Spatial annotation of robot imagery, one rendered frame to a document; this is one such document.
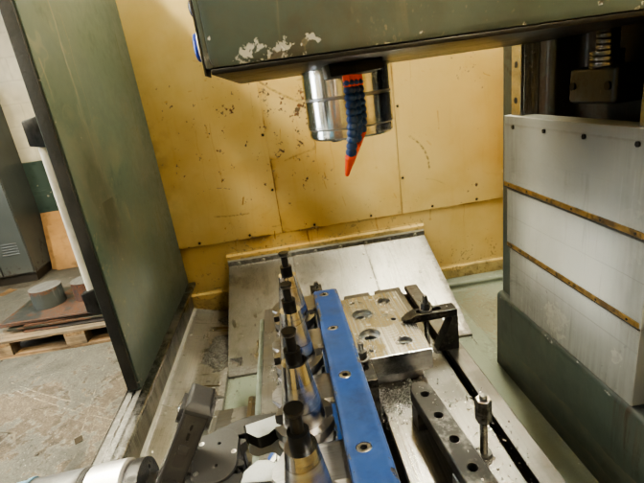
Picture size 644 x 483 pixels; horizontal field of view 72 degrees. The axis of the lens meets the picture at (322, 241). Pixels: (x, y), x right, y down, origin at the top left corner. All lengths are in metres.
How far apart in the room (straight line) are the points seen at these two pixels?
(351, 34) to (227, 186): 1.43
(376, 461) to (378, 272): 1.48
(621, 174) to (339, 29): 0.57
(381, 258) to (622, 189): 1.20
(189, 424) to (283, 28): 0.42
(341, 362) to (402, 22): 0.40
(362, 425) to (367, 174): 1.54
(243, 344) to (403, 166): 0.99
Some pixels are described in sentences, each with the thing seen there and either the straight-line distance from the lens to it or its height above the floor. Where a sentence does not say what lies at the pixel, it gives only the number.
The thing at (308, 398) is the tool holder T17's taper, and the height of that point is 1.26.
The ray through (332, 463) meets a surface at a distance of 0.45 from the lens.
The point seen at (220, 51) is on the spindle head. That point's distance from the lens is 0.53.
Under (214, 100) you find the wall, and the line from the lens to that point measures 1.87.
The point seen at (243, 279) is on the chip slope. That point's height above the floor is 0.81.
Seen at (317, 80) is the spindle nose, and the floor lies 1.55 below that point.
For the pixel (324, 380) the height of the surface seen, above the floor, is 1.22.
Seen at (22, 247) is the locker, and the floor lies 0.39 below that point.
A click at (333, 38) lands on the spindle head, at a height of 1.59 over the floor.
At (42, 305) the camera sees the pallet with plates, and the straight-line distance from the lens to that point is 4.01.
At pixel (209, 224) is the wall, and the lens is 1.95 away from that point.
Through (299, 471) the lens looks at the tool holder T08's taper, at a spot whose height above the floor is 1.28.
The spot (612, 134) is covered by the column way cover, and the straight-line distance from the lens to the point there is 0.92.
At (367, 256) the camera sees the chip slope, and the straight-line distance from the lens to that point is 1.94.
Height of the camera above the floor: 1.54
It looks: 19 degrees down
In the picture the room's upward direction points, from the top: 8 degrees counter-clockwise
